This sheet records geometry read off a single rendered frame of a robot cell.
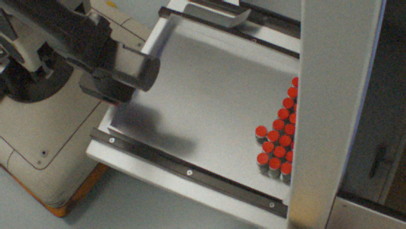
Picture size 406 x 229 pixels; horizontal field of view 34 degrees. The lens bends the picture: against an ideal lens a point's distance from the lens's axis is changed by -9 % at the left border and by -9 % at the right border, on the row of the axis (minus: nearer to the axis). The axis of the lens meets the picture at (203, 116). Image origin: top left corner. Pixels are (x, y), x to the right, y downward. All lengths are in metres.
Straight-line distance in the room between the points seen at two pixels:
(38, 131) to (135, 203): 0.40
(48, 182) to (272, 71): 0.87
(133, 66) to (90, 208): 1.17
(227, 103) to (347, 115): 0.65
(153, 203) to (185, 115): 0.91
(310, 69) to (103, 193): 1.65
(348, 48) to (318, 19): 0.04
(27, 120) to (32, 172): 0.17
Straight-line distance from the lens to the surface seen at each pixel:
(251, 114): 1.28
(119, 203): 2.19
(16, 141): 2.05
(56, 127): 2.02
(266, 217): 1.21
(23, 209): 2.28
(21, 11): 0.89
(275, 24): 1.35
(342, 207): 0.91
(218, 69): 1.32
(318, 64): 0.60
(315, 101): 0.67
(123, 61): 1.09
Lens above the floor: 2.04
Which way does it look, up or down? 65 degrees down
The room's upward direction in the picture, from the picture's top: 12 degrees counter-clockwise
